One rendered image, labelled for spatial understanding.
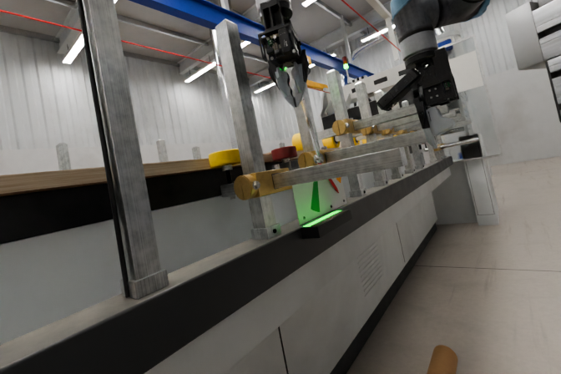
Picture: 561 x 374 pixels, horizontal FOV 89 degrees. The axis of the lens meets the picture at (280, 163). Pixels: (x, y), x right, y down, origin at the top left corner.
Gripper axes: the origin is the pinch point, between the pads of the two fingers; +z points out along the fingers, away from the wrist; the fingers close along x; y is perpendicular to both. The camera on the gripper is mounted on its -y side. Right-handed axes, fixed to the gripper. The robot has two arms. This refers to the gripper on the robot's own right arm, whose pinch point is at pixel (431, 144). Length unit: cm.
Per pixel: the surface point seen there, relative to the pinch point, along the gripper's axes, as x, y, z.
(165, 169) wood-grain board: -39, -46, -6
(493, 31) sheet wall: 888, 62, -266
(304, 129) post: -5.7, -29.0, -11.3
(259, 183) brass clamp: -31.5, -26.1, 0.7
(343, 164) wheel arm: -26.4, -10.1, 0.5
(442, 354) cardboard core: 38, -18, 74
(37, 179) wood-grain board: -61, -46, -7
